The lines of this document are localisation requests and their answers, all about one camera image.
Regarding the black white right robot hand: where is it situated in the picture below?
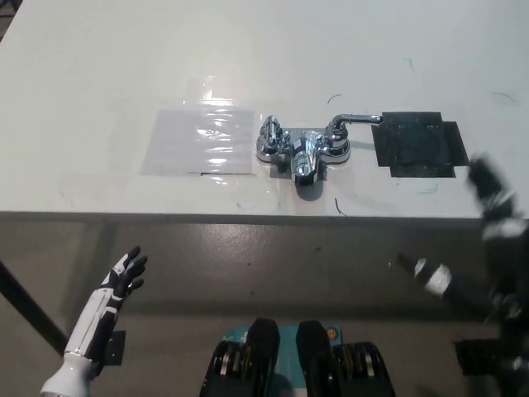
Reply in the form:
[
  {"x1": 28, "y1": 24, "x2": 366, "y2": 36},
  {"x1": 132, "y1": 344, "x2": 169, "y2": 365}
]
[{"x1": 396, "y1": 152, "x2": 529, "y2": 322}]

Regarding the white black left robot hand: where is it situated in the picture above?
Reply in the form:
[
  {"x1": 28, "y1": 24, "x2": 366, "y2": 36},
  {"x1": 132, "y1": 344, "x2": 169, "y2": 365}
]
[{"x1": 64, "y1": 246, "x2": 149, "y2": 366}]

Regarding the chrome lever faucet handle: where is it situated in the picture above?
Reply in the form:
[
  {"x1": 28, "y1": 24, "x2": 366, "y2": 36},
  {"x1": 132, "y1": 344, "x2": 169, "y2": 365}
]
[{"x1": 328, "y1": 112, "x2": 384, "y2": 144}]

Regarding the chrome faucet body with spout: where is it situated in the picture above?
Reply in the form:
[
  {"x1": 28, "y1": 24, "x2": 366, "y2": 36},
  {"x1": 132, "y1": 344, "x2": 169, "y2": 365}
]
[{"x1": 255, "y1": 126, "x2": 351, "y2": 187}]

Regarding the black diagonal table leg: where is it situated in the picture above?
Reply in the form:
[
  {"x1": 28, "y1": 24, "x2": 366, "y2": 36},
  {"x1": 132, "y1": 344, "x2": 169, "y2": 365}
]
[{"x1": 0, "y1": 259, "x2": 68, "y2": 357}]

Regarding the black tape patch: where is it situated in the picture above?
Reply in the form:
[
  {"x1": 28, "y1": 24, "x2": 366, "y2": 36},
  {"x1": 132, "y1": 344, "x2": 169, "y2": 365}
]
[{"x1": 370, "y1": 110, "x2": 470, "y2": 179}]

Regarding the clear plastic sheet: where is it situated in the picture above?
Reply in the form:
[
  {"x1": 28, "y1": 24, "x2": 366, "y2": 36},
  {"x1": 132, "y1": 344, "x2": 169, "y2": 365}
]
[{"x1": 140, "y1": 108, "x2": 256, "y2": 177}]

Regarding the chrome upright faucet handle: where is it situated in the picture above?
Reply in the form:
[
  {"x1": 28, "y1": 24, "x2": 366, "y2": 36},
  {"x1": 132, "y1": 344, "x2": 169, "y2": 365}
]
[{"x1": 259, "y1": 115, "x2": 284, "y2": 152}]

